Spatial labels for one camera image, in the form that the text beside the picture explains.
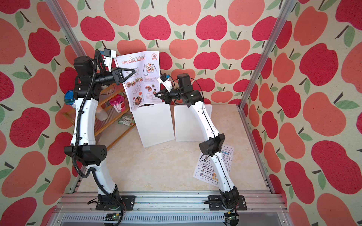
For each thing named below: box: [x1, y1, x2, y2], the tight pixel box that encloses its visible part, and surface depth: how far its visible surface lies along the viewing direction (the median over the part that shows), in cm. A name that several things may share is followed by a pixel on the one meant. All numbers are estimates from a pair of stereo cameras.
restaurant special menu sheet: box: [114, 50, 163, 113], surface depth 70 cm
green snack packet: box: [117, 113, 136, 127], surface depth 109 cm
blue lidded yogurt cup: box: [64, 89, 76, 109], surface depth 72 cm
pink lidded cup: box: [109, 94, 126, 113], surface depth 92 cm
